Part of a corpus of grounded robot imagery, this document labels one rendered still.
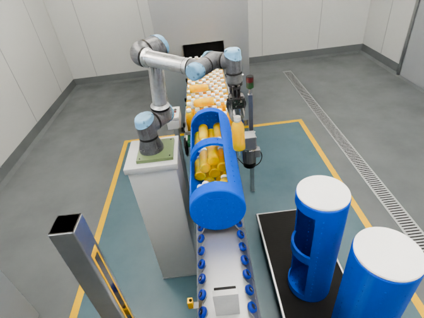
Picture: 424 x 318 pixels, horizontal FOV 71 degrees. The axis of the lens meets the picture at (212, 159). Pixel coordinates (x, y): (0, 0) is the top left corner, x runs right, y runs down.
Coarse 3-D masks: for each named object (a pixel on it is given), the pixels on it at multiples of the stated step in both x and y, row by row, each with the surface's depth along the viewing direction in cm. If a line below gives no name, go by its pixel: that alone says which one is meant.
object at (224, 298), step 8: (216, 288) 117; (224, 288) 117; (232, 288) 117; (216, 296) 114; (224, 296) 114; (232, 296) 115; (216, 304) 118; (224, 304) 118; (232, 304) 118; (216, 312) 122; (224, 312) 122; (232, 312) 122
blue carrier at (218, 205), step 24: (192, 120) 211; (216, 120) 216; (192, 144) 204; (216, 144) 173; (192, 168) 183; (192, 192) 149; (216, 192) 141; (240, 192) 147; (192, 216) 150; (216, 216) 150; (240, 216) 151
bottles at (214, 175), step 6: (198, 132) 213; (210, 132) 209; (198, 138) 207; (198, 156) 192; (198, 162) 185; (198, 168) 180; (216, 168) 176; (198, 174) 178; (204, 174) 178; (210, 174) 178; (216, 174) 179; (222, 174) 181; (204, 180) 181; (210, 180) 181; (216, 180) 181; (198, 186) 169
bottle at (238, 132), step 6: (240, 120) 154; (234, 126) 153; (240, 126) 153; (234, 132) 155; (240, 132) 154; (234, 138) 157; (240, 138) 156; (234, 144) 160; (240, 144) 159; (240, 150) 161
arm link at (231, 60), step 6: (228, 48) 132; (234, 48) 131; (222, 54) 133; (228, 54) 129; (234, 54) 129; (240, 54) 131; (222, 60) 133; (228, 60) 131; (234, 60) 130; (240, 60) 132; (222, 66) 135; (228, 66) 133; (234, 66) 132; (240, 66) 133; (228, 72) 134; (234, 72) 133; (240, 72) 135
